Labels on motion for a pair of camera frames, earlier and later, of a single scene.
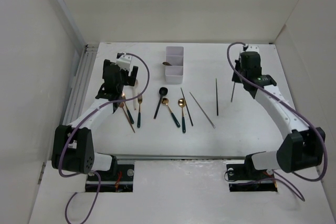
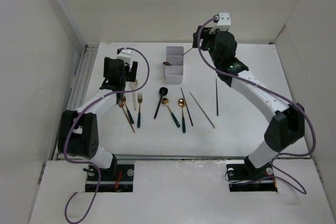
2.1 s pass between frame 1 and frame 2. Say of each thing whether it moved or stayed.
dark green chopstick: stayed
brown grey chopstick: moved
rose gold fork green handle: stayed
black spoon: stayed
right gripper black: moved
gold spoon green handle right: stayed
